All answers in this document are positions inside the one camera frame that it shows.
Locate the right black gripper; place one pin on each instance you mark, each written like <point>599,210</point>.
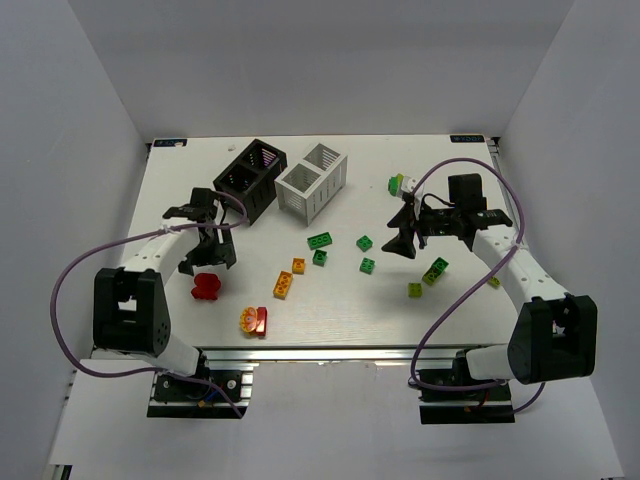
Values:
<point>415,228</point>

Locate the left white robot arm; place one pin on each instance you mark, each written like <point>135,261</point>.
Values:
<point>130,311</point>

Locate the right blue corner label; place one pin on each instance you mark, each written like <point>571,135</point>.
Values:
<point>467,138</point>

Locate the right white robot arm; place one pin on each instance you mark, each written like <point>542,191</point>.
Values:
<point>555,333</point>

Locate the black slotted container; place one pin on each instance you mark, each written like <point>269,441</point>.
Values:
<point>250,177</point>

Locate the left blue corner label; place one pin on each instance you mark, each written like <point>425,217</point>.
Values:
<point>169,143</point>

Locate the white slotted container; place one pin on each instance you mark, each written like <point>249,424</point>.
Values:
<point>307,187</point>

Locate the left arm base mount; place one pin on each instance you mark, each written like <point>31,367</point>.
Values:
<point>225,396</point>

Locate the yellow butterfly lego brick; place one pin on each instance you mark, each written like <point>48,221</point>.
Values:
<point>248,320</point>

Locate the blue corner label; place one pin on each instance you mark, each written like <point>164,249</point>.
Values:
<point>169,143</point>
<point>467,138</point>

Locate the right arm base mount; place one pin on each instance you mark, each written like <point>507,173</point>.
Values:
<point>474,407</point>

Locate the orange small lego brick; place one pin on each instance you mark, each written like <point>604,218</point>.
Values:
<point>298,266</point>

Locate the orange long lego brick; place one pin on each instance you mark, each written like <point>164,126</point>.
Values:
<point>282,285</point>

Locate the green square lego lower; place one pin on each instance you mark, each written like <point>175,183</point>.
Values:
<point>367,265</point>

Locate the lime and green lego stack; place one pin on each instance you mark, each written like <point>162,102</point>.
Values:
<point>435,271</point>

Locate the green long lego brick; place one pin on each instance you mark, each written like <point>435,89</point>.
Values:
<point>319,241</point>

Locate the green lime lego far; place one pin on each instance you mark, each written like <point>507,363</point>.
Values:
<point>394,185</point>

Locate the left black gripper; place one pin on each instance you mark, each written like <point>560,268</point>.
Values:
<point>211,248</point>

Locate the lime square lego brick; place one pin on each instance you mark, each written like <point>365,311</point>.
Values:
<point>415,290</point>

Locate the red curved lego brick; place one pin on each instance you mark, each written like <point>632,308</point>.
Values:
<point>206,287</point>

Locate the aluminium table front rail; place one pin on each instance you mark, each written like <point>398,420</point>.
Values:
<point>259,354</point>

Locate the green square lego upper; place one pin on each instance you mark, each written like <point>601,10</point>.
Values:
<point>364,243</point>

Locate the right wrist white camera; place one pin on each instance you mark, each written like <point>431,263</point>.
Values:
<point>409,184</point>

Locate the green upturned square lego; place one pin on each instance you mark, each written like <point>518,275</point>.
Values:
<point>319,257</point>

